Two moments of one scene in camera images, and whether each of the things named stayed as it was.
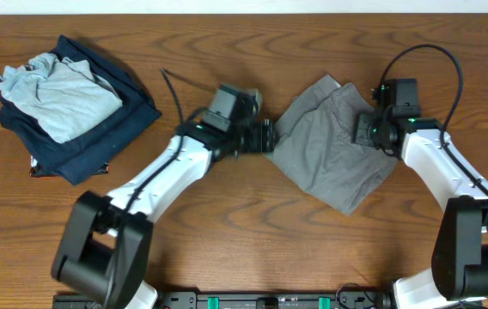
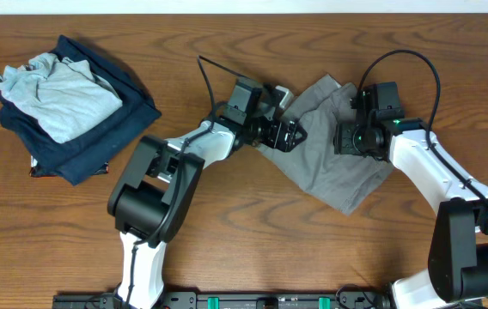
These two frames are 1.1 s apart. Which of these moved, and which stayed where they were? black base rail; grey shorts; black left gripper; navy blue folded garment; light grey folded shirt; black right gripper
Moved: black right gripper; black left gripper
Stayed: black base rail; navy blue folded garment; grey shorts; light grey folded shirt
